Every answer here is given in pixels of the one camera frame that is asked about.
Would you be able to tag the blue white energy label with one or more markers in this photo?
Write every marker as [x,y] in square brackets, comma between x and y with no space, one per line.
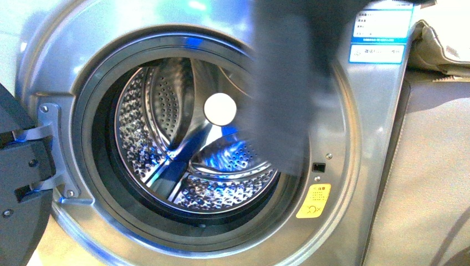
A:
[380,32]

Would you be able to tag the washing machine door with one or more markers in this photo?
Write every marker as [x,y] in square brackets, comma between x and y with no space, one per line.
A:
[24,211]

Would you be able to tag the beige fabric sofa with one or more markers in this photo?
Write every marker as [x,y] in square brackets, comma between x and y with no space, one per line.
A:
[422,211]

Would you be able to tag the orange warning sticker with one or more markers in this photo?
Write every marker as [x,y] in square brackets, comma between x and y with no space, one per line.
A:
[314,201]

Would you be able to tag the dark grey garment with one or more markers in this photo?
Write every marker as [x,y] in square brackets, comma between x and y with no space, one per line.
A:
[294,44]

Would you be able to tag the grey front-load washing machine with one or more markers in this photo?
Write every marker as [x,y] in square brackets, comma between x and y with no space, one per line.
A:
[139,101]

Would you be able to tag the beige cushion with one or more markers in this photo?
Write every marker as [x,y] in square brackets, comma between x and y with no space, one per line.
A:
[440,39]

